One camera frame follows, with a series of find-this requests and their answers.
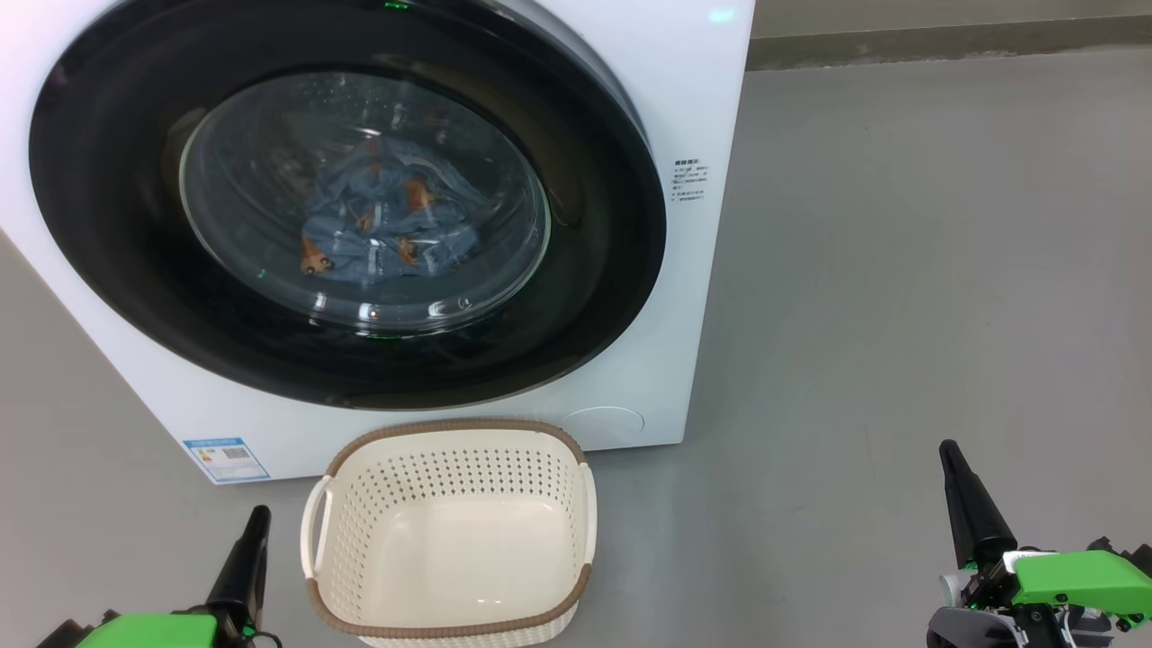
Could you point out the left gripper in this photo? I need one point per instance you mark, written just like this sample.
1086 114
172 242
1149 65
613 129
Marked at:
243 635

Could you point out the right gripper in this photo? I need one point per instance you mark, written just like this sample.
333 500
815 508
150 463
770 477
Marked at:
981 621

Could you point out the black round glass washer door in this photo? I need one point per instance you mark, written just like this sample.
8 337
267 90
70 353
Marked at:
117 225

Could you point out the blue garment with orange print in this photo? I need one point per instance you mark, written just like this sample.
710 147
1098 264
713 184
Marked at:
387 225

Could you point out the cream perforated laundry basket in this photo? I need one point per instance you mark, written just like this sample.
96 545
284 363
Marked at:
450 558

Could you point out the white front-load washing machine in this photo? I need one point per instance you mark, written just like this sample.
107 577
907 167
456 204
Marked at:
693 108

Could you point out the blue white energy label sticker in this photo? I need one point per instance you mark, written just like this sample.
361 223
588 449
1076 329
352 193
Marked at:
225 459

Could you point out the right wrist camera green bracket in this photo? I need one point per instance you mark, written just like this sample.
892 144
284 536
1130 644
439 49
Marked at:
1080 576

